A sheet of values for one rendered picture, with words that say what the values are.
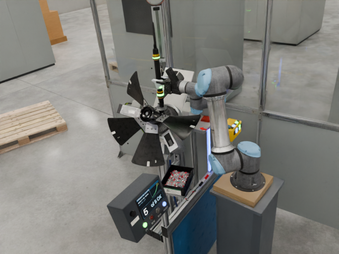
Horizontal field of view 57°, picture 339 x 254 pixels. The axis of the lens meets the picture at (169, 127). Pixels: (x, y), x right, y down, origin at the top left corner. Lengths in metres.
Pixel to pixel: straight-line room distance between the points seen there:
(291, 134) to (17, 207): 2.74
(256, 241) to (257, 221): 0.16
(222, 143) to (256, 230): 0.52
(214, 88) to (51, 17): 8.85
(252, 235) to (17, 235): 2.25
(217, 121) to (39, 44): 6.52
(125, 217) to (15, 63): 6.42
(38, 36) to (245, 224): 6.66
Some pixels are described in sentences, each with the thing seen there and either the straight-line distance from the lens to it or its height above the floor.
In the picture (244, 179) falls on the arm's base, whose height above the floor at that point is 1.10.
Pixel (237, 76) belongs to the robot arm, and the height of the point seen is 1.62.
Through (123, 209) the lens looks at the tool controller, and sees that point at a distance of 1.35.
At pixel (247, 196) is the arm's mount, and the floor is 1.04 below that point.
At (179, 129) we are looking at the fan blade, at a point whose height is 1.17.
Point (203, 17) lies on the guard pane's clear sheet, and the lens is 2.54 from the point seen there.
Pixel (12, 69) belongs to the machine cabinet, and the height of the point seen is 0.21.
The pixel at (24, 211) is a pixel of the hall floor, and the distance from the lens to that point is 3.56.
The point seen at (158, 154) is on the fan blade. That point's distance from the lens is 2.10.
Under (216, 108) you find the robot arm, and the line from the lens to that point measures 1.51.
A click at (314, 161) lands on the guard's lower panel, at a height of 0.66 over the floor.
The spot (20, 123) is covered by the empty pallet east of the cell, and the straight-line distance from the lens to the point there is 5.03.
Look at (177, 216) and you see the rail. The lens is 1.84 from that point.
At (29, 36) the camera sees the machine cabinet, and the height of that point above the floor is 0.79.
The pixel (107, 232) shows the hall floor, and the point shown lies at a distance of 3.02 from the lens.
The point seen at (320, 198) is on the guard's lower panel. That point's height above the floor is 0.31.
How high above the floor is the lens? 2.18
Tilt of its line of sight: 30 degrees down
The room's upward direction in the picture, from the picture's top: 6 degrees counter-clockwise
